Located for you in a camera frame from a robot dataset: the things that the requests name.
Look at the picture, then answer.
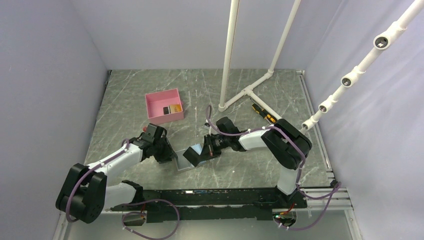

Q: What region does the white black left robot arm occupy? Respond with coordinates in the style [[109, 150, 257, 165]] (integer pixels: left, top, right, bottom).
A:
[[55, 123, 177, 224]]

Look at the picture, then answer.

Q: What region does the aluminium extrusion frame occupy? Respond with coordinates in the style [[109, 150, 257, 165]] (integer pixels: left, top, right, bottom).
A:
[[55, 89, 362, 240]]

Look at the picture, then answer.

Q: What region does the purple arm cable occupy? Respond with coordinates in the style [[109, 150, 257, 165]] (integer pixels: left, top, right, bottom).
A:
[[65, 138, 181, 240], [205, 104, 342, 232]]

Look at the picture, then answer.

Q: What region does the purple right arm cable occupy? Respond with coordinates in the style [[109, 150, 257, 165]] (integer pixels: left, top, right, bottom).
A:
[[205, 104, 342, 232]]

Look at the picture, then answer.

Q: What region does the orange card in box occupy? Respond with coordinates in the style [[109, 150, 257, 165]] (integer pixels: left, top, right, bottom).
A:
[[168, 104, 183, 114]]

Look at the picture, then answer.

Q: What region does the grey leather card holder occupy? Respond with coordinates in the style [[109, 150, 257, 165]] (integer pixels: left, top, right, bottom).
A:
[[175, 143, 203, 172]]

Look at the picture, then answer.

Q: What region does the yellow black screwdriver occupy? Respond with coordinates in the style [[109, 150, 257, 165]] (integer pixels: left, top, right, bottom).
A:
[[250, 98, 281, 125]]

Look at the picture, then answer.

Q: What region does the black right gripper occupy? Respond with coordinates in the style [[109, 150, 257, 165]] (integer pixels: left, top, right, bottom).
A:
[[198, 133, 230, 162]]

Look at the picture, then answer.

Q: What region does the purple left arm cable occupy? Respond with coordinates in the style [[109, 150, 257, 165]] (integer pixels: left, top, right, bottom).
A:
[[65, 138, 181, 240]]

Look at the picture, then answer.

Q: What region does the white pipe with camera sockets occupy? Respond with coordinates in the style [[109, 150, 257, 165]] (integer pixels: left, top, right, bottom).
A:
[[300, 0, 424, 133]]

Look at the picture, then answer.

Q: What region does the white PVC pipe frame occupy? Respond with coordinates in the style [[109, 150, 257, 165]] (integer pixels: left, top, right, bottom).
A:
[[218, 0, 313, 117]]

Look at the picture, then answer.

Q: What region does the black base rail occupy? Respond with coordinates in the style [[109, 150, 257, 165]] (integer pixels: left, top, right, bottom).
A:
[[111, 187, 308, 223]]

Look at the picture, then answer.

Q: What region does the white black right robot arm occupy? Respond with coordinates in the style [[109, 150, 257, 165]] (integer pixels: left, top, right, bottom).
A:
[[200, 116, 312, 208]]

